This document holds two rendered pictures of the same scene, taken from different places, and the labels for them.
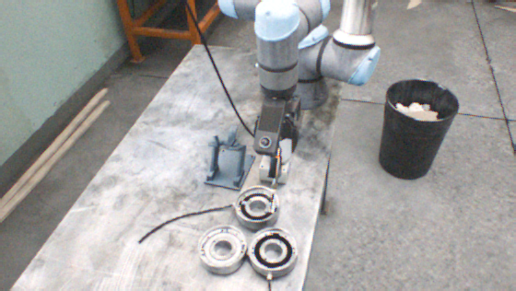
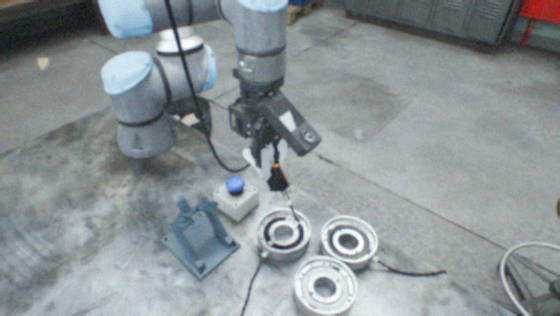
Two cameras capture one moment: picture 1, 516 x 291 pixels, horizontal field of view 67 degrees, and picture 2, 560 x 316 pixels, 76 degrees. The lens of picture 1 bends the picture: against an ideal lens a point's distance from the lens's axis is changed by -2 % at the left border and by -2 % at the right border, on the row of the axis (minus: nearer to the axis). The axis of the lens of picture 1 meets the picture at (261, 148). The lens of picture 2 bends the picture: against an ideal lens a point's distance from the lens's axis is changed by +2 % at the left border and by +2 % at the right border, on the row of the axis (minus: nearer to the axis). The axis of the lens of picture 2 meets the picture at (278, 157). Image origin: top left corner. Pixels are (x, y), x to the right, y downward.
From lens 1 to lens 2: 0.62 m
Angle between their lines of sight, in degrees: 49
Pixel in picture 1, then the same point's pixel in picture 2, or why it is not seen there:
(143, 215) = not seen: outside the picture
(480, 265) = (302, 185)
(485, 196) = not seen: hidden behind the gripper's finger
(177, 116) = (38, 272)
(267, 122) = (290, 118)
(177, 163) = (137, 302)
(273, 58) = (281, 33)
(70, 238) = not seen: outside the picture
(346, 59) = (195, 65)
